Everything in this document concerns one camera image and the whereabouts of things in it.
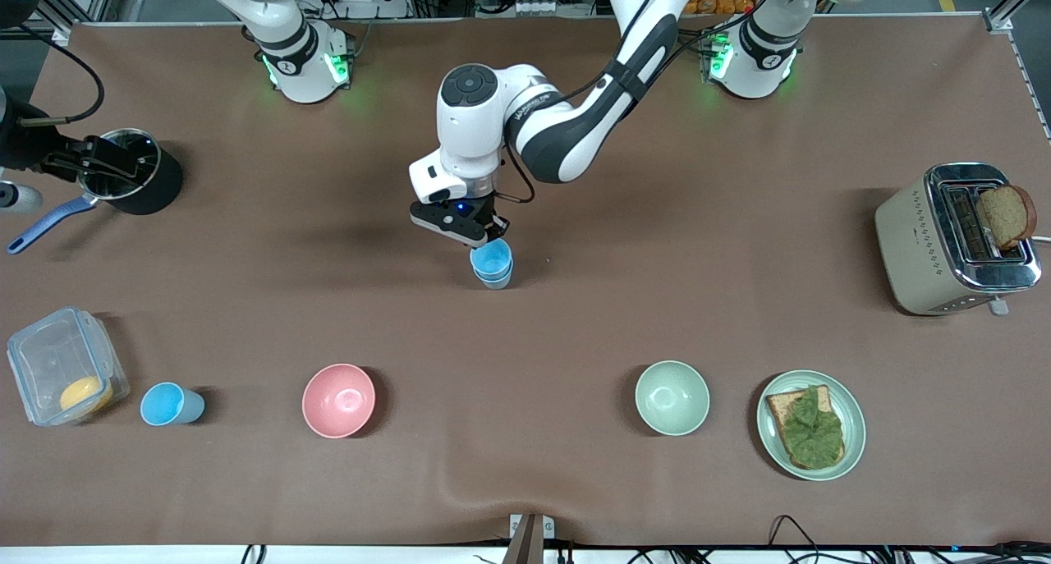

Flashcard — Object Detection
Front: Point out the toast slice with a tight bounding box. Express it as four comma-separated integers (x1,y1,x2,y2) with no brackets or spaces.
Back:
765,384,847,471

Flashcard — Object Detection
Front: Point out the thick black cable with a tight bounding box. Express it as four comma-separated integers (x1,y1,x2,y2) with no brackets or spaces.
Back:
992,539,1051,560

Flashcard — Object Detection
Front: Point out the pale green plate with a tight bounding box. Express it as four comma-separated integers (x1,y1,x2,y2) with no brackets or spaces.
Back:
755,369,867,483

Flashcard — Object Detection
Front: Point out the pale green bowl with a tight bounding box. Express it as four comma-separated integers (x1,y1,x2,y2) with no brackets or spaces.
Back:
634,360,711,438

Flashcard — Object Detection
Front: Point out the green lettuce leaf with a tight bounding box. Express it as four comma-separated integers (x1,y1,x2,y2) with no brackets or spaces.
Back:
779,385,846,469

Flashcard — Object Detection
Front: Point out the black cable loop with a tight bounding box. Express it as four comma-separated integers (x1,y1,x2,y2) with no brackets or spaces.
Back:
767,514,824,564

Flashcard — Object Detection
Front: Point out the blue plastic cup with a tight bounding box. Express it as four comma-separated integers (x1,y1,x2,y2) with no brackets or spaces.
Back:
140,381,207,428
469,237,514,275

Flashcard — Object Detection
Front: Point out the black pot with blue handle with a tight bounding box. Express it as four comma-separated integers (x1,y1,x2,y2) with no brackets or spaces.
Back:
7,128,185,256

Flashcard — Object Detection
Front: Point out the glass pot lid blue knob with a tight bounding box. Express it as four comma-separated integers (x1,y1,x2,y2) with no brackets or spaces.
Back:
85,128,162,201

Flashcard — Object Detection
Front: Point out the beige and chrome toaster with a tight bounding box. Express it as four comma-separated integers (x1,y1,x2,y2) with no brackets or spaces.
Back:
874,163,1043,318

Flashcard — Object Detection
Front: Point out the clear plastic food container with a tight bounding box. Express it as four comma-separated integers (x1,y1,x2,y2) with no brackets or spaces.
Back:
6,305,131,428

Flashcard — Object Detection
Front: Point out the aluminium frame profile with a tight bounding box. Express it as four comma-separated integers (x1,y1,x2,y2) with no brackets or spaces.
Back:
33,0,117,48
980,0,1051,33

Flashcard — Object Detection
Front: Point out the pink bowl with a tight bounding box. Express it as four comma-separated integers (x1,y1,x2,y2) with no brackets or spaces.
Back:
301,363,377,440

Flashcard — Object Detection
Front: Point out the brown bread slice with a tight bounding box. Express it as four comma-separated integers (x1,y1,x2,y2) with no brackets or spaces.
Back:
979,184,1039,251

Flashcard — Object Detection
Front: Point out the yellow round food piece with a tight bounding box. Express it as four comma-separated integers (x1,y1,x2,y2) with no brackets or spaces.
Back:
58,374,115,414

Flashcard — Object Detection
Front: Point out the metal table clamp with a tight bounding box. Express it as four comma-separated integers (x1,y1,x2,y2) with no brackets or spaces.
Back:
503,512,557,564

